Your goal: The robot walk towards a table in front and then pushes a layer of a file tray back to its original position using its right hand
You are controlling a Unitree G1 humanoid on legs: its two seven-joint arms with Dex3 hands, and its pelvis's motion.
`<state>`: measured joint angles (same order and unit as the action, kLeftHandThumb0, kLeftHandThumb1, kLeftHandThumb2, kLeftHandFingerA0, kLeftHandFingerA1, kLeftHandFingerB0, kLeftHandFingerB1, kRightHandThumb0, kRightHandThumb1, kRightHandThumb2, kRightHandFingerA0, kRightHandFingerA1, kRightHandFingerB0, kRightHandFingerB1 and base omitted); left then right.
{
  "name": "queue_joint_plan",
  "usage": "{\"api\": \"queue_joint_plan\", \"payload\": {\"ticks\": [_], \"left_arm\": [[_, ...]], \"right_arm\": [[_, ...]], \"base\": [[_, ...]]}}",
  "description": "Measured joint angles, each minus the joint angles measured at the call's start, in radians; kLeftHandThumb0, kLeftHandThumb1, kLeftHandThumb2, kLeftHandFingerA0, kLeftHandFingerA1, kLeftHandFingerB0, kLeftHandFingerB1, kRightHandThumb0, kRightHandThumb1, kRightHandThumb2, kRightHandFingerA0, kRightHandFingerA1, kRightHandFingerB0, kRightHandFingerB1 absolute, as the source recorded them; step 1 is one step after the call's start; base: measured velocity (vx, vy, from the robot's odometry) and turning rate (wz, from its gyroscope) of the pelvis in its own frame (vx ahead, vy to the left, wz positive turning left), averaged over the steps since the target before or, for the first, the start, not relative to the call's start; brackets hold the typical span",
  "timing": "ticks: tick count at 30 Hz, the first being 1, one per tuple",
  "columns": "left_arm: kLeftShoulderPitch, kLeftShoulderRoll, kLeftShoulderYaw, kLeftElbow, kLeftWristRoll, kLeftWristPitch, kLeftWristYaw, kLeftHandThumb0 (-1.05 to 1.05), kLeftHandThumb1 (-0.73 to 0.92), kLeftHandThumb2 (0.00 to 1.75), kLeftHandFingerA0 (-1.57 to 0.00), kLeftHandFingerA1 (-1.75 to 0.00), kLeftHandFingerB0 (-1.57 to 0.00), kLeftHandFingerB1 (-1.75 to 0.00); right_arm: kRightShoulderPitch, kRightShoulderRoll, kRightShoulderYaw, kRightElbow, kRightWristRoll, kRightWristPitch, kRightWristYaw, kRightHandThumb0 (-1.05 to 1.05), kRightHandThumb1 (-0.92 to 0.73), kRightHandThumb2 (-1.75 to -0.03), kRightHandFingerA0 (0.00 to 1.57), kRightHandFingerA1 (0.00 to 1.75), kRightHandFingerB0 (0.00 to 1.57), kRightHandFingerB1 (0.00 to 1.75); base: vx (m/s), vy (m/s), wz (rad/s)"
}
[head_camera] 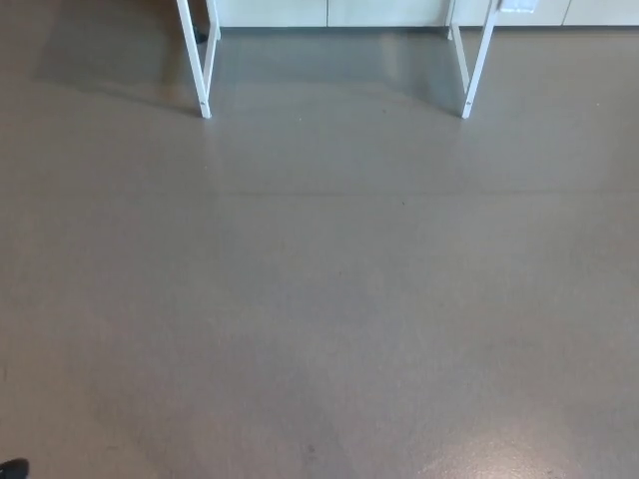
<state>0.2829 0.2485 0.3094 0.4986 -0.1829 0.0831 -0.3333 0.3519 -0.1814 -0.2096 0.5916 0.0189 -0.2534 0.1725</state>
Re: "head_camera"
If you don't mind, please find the black foot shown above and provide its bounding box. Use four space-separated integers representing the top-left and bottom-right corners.
0 458 30 479

